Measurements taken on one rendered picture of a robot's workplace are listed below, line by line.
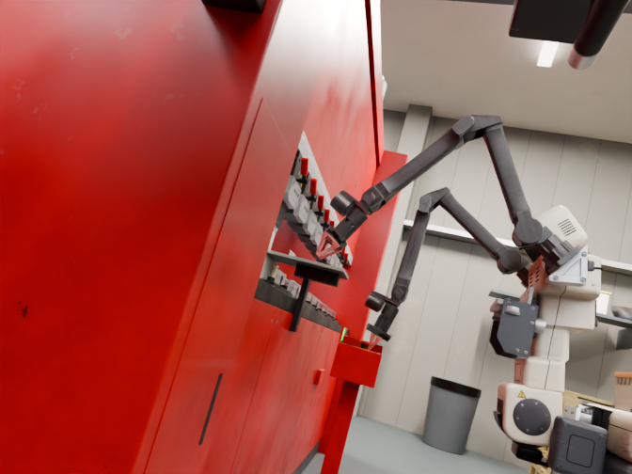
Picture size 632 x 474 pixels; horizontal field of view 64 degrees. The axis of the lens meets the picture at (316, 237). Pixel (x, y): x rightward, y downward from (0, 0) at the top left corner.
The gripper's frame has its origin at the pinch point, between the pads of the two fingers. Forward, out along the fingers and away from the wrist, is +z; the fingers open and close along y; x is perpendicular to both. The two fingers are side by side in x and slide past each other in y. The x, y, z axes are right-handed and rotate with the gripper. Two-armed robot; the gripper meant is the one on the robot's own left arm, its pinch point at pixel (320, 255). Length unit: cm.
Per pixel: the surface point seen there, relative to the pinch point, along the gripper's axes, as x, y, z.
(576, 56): 30, 106, -31
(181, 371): 23, 104, 26
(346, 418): 42, -31, 34
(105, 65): -11, 108, 7
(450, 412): 119, -397, 3
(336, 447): 46, -31, 44
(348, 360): 28.7, -23.8, 18.7
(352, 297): -11, -217, -5
